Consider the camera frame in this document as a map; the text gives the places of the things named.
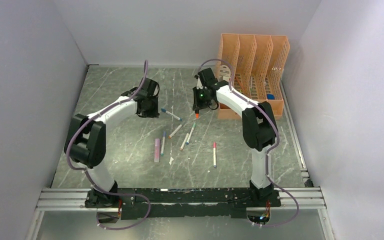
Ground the blue capped white marker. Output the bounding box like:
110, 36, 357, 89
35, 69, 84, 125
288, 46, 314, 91
161, 108, 183, 121

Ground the black orange highlighter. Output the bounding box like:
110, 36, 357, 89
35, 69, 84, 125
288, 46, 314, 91
194, 109, 200, 119

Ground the red capped white marker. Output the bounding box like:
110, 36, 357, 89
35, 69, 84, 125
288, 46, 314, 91
212, 142, 217, 168

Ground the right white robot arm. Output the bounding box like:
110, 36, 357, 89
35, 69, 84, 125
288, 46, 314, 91
192, 68, 279, 207

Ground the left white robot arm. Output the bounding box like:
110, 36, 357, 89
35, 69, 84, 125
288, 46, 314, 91
63, 77, 160, 208

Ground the pink highlighter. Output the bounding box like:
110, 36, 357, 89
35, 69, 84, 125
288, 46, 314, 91
153, 138, 161, 163

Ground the grey capped orange marker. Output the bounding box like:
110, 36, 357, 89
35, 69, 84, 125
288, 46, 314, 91
168, 124, 183, 139

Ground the white packaged item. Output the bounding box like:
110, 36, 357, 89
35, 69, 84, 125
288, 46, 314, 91
218, 65, 231, 82

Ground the lavender capped teal marker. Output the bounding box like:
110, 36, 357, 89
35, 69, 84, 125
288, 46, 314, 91
160, 131, 167, 156

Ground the green capped white marker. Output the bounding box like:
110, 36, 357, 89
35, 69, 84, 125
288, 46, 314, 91
185, 122, 196, 145

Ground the orange plastic file organizer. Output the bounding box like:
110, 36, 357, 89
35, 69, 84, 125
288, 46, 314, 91
215, 33, 290, 120

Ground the blue round item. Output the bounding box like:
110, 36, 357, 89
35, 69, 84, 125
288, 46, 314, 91
266, 94, 276, 100

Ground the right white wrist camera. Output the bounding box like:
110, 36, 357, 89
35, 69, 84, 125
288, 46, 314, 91
194, 75, 203, 89

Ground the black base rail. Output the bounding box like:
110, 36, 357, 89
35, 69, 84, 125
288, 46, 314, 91
84, 187, 281, 220

